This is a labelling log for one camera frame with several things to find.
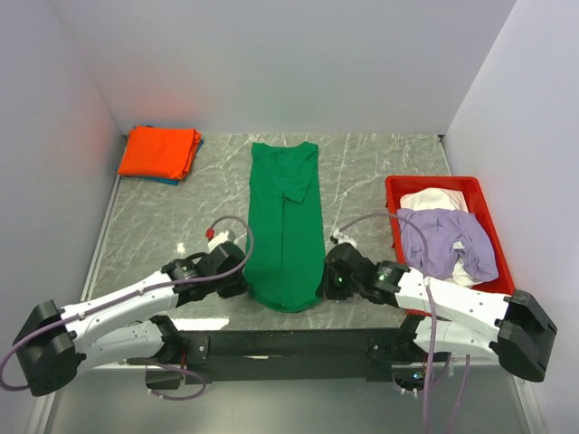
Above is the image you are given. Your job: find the orange t shirt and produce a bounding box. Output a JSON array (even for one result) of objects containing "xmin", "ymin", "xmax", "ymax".
[{"xmin": 117, "ymin": 126, "xmax": 203, "ymax": 181}]

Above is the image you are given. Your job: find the red plastic bin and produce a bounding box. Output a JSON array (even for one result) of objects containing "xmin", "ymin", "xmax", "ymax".
[{"xmin": 384, "ymin": 175, "xmax": 517, "ymax": 317}]

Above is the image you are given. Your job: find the green t shirt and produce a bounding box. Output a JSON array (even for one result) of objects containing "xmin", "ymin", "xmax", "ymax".
[{"xmin": 244, "ymin": 142, "xmax": 326, "ymax": 313}]

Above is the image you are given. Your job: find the lavender t shirt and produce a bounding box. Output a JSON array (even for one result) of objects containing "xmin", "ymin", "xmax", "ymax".
[{"xmin": 397, "ymin": 208, "xmax": 499, "ymax": 287}]

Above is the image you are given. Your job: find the pale pink t shirt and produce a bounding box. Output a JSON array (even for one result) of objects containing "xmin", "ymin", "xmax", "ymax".
[{"xmin": 400, "ymin": 187, "xmax": 481, "ymax": 288}]

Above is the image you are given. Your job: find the folded blue t shirt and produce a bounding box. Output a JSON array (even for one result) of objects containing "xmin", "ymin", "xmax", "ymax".
[{"xmin": 116, "ymin": 125, "xmax": 205, "ymax": 187}]

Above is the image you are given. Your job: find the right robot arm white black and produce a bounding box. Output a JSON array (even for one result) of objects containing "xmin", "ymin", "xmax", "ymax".
[{"xmin": 318, "ymin": 243, "xmax": 557, "ymax": 382}]

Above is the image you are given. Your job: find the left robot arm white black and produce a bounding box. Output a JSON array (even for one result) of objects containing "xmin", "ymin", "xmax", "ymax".
[{"xmin": 13, "ymin": 231, "xmax": 247, "ymax": 397}]

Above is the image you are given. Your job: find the black base beam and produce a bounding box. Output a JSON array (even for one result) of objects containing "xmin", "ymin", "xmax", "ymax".
[{"xmin": 153, "ymin": 328, "xmax": 426, "ymax": 382}]

